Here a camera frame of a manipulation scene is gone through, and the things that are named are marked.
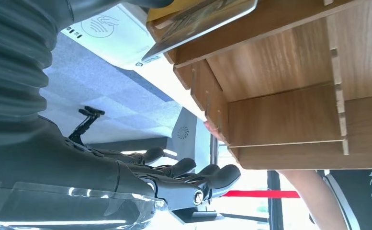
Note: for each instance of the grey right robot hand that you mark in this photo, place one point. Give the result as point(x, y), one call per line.
point(62, 171)

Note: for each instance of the white card reader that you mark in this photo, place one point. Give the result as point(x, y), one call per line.
point(109, 35)

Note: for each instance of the person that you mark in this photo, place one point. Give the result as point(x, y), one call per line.
point(363, 206)

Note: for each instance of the grey kiosk stand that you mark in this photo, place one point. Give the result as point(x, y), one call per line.
point(184, 133)

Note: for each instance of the clear plastic film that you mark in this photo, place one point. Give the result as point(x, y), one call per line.
point(78, 206)

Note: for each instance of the black stand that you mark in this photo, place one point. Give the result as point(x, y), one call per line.
point(92, 111)

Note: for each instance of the wooden organizer box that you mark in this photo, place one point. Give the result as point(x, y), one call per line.
point(284, 120)

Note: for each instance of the red barrier belt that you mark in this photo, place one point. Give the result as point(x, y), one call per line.
point(252, 194)

